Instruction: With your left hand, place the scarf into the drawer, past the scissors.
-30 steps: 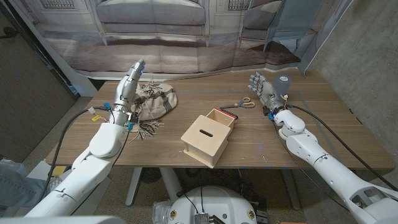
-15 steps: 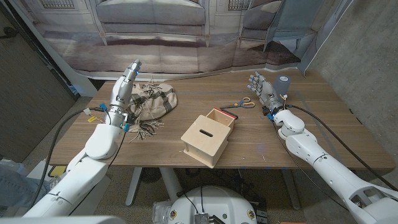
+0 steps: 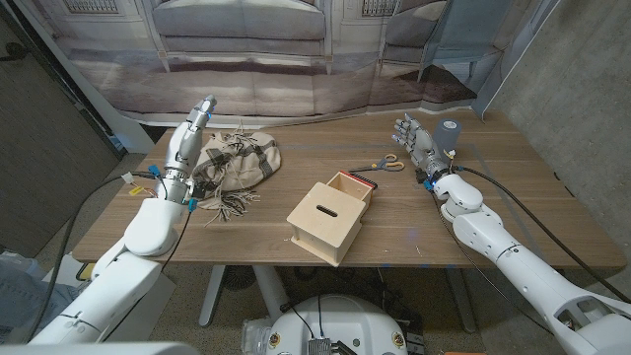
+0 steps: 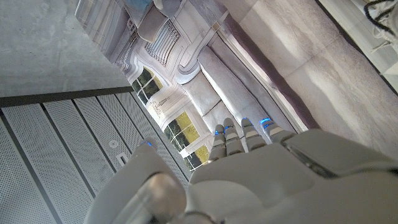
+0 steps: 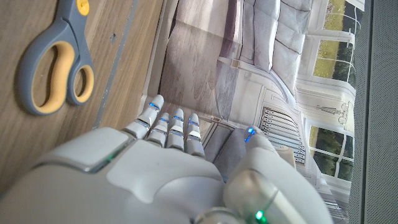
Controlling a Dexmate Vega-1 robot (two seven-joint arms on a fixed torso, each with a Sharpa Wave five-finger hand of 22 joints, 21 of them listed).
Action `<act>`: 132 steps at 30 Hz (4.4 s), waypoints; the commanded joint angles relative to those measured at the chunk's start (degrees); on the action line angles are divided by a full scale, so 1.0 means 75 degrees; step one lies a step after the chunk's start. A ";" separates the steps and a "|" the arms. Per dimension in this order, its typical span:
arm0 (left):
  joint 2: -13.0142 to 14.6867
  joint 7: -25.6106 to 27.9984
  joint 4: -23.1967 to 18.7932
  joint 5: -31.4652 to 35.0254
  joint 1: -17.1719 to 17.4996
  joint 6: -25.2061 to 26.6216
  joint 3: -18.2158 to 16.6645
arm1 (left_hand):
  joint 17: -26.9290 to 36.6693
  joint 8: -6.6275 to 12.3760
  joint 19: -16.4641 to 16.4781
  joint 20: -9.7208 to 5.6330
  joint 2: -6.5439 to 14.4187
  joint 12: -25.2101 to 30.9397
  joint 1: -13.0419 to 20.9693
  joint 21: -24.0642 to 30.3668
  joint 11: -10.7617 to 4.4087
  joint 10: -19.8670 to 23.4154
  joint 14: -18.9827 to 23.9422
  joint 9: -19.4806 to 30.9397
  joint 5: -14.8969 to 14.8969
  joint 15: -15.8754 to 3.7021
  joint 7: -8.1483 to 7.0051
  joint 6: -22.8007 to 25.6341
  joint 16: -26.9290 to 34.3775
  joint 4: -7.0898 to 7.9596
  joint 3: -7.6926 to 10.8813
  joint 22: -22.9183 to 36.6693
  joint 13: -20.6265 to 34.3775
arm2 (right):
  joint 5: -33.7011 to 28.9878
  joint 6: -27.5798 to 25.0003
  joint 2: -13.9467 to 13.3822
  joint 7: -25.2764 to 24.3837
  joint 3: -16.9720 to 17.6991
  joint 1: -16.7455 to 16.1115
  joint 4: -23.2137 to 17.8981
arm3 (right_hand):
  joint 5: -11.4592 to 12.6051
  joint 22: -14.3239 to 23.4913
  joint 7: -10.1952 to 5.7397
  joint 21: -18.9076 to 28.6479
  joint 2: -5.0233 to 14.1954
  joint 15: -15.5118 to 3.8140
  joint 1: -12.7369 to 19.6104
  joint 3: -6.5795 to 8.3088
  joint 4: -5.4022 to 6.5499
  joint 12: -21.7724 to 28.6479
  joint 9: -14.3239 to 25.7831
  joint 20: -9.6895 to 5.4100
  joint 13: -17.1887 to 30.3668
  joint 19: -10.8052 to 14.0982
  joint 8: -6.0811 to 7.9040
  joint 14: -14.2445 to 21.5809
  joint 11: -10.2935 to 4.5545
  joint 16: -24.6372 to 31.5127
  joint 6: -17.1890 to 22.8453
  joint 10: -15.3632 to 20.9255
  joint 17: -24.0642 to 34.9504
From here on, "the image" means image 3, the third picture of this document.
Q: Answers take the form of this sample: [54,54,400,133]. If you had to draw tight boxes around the grey cylinder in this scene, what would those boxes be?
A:
[432,117,463,157]

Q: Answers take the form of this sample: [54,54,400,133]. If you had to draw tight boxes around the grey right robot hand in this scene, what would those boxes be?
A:
[391,112,453,187]

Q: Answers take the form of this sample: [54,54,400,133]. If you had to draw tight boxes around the grey table leg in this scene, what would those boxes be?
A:
[446,268,478,334]

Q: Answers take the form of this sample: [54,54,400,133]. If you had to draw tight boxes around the clear plastic bag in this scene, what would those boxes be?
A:
[241,318,273,354]

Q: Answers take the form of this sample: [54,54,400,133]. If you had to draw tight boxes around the white table leg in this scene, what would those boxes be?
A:
[252,265,291,321]
[198,265,227,328]

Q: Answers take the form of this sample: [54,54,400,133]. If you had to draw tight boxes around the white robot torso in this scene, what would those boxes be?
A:
[265,294,409,355]

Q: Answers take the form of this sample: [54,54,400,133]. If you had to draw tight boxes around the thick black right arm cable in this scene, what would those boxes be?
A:
[456,166,631,303]

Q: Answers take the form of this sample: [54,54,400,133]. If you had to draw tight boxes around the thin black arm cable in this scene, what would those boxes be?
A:
[431,191,556,336]
[160,209,193,272]

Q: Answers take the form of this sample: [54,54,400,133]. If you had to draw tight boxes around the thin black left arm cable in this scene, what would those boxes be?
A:
[160,209,193,272]

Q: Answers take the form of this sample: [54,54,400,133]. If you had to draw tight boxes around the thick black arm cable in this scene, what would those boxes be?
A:
[24,171,169,344]
[456,166,631,303]

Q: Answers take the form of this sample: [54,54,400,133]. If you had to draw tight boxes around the wooden box with slot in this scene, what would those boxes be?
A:
[286,181,369,268]

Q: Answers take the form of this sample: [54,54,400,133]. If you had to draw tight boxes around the printed room backdrop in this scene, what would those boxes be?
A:
[14,0,563,128]

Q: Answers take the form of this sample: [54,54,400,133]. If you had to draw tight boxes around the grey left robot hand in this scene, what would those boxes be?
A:
[160,94,219,203]

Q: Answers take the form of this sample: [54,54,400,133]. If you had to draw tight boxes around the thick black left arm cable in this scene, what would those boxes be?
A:
[24,171,169,344]

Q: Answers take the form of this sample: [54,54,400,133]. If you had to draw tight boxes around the beige plaid fringed scarf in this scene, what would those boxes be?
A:
[189,120,282,228]

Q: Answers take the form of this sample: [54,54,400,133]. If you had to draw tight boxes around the wooden drawer with red edge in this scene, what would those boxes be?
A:
[325,170,380,204]

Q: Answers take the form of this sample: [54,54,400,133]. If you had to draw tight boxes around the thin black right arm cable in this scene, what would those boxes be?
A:
[431,191,556,336]

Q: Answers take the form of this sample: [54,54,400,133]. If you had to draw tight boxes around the grey and yellow scissors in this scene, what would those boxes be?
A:
[348,153,406,175]

